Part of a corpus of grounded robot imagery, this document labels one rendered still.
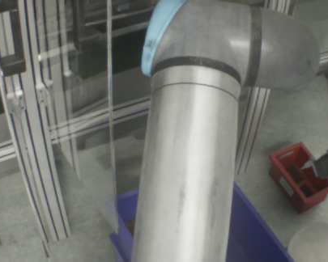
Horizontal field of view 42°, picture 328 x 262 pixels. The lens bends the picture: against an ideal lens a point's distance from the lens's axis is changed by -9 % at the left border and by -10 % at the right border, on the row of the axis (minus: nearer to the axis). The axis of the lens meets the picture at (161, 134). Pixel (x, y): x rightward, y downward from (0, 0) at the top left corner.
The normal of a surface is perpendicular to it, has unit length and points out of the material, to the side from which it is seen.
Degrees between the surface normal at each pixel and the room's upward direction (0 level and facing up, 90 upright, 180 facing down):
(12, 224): 0
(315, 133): 0
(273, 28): 28
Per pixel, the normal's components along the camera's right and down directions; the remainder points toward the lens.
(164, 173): -0.51, -0.32
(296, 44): 0.51, 0.03
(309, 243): 0.05, -0.69
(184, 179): -0.08, -0.32
